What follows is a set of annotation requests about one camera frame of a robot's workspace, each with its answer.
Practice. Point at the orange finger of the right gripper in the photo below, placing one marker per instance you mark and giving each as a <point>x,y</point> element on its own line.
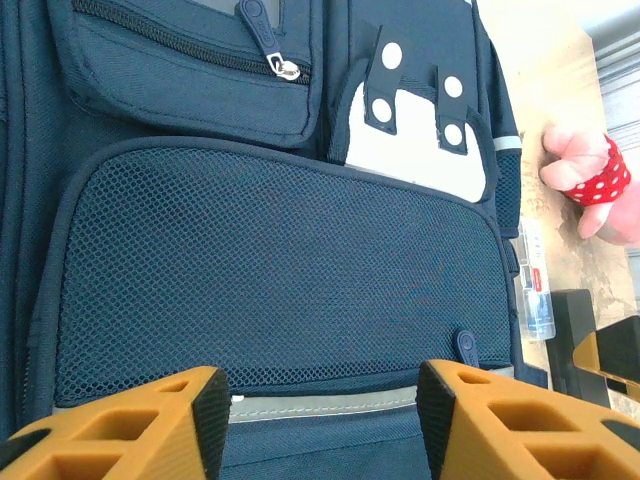
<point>610,355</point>

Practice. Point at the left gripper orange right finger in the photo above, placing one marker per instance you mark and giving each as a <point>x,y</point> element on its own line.
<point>525,425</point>

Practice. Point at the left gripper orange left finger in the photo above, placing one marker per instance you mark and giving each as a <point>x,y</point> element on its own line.
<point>125,430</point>

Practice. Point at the black phone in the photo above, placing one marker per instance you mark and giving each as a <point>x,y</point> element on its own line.
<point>575,340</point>

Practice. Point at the clear plastic pen box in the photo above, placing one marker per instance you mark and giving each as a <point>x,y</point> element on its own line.
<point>536,295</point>

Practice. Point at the navy blue backpack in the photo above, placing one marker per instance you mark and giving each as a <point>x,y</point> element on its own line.
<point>250,225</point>

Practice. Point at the pink plush toy red dress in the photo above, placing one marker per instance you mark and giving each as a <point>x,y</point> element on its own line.
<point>595,180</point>

